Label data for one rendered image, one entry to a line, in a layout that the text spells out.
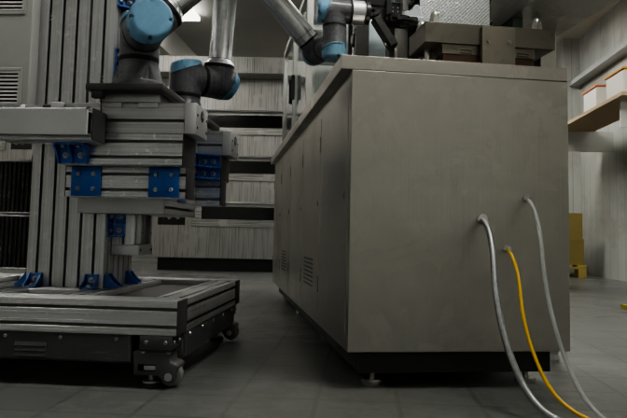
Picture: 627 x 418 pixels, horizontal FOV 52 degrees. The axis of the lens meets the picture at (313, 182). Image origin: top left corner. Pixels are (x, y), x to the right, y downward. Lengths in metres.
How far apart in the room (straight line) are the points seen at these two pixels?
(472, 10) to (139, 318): 1.40
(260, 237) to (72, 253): 4.86
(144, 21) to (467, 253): 1.08
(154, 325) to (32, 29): 1.04
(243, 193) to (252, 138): 0.60
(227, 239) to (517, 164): 5.31
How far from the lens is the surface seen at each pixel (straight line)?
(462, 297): 1.83
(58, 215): 2.18
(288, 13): 2.15
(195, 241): 7.01
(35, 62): 2.28
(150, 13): 1.85
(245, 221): 6.90
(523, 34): 2.06
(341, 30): 2.06
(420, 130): 1.81
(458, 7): 2.22
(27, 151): 9.31
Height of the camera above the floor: 0.41
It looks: 5 degrees up
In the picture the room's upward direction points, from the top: 1 degrees clockwise
